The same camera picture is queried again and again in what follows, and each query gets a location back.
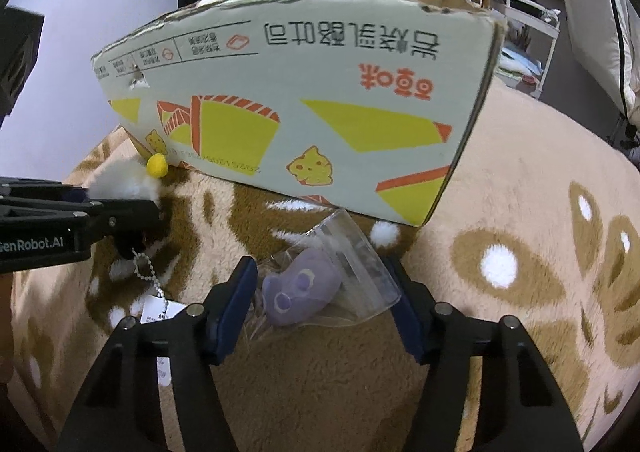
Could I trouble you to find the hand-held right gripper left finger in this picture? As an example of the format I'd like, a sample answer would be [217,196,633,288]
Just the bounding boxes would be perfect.
[55,255,259,452]

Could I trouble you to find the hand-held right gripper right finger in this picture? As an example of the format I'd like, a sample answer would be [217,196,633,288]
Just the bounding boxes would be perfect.
[382,257,585,452]

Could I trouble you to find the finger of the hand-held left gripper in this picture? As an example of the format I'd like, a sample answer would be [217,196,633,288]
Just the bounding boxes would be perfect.
[0,199,166,255]
[0,176,91,205]

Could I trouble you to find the white fluffy plush yellow pompom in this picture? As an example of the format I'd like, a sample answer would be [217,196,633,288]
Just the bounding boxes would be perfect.
[87,153,171,205]

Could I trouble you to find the purple plush toy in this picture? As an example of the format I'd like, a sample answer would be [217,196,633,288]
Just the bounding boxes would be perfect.
[262,248,345,328]

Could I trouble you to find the white hang tag with chain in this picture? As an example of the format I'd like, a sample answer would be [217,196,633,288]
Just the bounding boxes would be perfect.
[131,252,185,388]

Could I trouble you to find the printed cardboard box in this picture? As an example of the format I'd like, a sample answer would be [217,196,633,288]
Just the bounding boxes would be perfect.
[90,0,508,228]

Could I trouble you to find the beige printed blanket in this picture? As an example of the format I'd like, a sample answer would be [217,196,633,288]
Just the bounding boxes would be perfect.
[10,77,640,452]

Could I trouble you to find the folded pale cloths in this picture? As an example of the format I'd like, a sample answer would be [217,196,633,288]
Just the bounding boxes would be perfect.
[495,45,546,83]

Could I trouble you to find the white trolley cart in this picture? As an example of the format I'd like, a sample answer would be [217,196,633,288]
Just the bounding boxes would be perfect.
[492,0,561,100]

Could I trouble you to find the white duvet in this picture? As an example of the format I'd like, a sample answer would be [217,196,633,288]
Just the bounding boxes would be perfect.
[542,0,640,128]

